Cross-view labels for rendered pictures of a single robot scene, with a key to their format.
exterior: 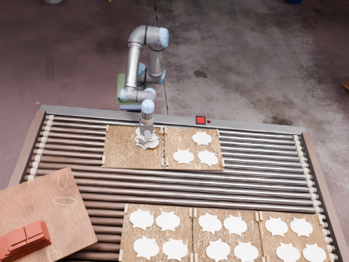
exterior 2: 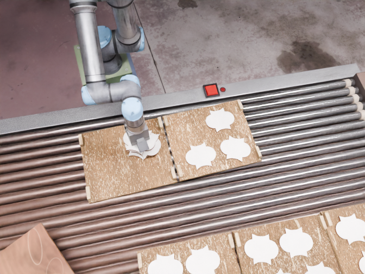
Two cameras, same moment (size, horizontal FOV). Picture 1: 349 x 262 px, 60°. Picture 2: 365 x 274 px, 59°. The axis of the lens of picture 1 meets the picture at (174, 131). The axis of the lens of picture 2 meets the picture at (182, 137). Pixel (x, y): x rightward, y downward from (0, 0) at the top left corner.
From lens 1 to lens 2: 69 cm
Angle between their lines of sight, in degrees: 14
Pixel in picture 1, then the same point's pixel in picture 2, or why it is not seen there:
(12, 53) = not seen: outside the picture
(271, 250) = (352, 265)
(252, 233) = (321, 248)
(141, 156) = (140, 171)
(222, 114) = (227, 54)
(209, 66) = not seen: outside the picture
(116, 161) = (107, 189)
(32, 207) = not seen: outside the picture
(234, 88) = (235, 13)
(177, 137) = (185, 126)
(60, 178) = (31, 246)
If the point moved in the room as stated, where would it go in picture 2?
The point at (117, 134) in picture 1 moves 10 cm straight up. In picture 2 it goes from (97, 144) to (93, 136)
